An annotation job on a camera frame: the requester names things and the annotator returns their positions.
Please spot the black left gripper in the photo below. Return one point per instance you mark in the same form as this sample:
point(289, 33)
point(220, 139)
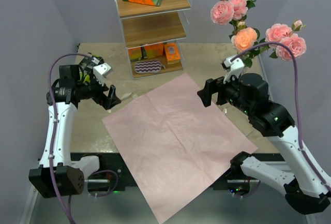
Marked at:
point(109, 101)

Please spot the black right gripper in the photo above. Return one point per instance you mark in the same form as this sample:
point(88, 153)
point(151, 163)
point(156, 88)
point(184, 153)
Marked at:
point(212, 86)

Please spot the beige printed ribbon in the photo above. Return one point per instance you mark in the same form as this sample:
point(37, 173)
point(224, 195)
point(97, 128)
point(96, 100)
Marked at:
point(129, 95)

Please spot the small peach rose stem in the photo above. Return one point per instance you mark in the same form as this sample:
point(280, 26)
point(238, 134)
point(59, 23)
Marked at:
point(244, 39)

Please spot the pink wrapping paper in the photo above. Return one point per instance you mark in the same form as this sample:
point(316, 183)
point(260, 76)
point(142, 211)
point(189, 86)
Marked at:
point(173, 146)

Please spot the large pink rose stem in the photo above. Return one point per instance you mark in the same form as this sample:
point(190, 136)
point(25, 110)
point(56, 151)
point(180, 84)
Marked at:
point(288, 36)

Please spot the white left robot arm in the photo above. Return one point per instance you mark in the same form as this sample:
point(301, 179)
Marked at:
point(56, 167)

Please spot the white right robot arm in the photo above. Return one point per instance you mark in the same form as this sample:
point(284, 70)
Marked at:
point(304, 188)

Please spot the black green product box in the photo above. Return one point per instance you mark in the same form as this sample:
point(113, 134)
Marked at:
point(86, 66)

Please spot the purple wavy pad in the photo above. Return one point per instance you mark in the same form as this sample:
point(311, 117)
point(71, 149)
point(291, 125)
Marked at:
point(153, 66)

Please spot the orange green box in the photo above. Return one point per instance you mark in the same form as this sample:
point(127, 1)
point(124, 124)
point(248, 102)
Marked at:
point(135, 54)

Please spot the orange blister pack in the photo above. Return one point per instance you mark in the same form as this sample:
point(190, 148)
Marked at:
point(171, 53)

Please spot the orange box on shelf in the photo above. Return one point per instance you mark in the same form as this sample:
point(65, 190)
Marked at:
point(153, 50)

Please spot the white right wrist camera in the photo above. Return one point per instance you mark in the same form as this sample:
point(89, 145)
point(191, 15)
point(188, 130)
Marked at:
point(234, 68)

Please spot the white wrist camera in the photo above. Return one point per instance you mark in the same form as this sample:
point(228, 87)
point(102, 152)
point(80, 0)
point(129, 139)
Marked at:
point(234, 68)
point(101, 72)

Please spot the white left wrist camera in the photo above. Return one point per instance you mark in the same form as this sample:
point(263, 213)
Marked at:
point(101, 72)

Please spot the white wire wooden shelf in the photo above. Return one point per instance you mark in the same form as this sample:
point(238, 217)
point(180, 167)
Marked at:
point(147, 25)

